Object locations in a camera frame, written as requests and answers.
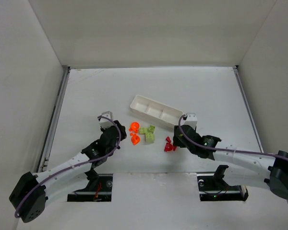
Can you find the green lego block large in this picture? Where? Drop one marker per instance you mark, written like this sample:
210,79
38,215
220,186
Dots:
149,137

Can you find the green lego block small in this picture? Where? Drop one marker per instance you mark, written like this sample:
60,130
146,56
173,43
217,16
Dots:
151,129

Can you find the metal rail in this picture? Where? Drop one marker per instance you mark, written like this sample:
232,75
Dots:
48,142
236,72

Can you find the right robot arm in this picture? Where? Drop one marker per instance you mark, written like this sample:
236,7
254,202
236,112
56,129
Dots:
238,167

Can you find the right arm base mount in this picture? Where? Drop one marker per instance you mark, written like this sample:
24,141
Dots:
212,187

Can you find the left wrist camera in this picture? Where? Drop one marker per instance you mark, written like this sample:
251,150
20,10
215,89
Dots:
105,119

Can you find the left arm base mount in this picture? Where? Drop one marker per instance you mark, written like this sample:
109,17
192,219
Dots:
99,190

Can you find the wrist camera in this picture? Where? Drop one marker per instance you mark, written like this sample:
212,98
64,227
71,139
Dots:
105,119
190,119

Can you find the green lego plate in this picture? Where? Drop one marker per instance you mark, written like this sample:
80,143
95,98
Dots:
142,130

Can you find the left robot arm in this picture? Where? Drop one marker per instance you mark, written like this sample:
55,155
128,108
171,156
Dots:
34,191

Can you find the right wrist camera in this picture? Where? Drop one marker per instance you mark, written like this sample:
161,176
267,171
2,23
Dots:
190,119

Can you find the red lego slope piece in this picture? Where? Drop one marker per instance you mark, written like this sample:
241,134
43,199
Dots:
168,139

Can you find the left metal rail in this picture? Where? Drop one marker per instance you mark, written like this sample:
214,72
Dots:
48,142

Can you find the red lego arch piece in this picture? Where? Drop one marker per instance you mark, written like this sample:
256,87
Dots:
168,147

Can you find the orange round lego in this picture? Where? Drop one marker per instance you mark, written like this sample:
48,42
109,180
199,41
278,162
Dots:
134,127
135,139

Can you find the right metal rail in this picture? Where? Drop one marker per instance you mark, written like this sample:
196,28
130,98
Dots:
236,72

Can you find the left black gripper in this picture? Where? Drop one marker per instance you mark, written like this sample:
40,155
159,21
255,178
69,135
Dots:
118,132

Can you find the white three-compartment tray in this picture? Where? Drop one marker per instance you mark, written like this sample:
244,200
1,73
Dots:
155,111

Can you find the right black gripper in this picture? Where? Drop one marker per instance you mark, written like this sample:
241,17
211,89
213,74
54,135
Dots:
180,135

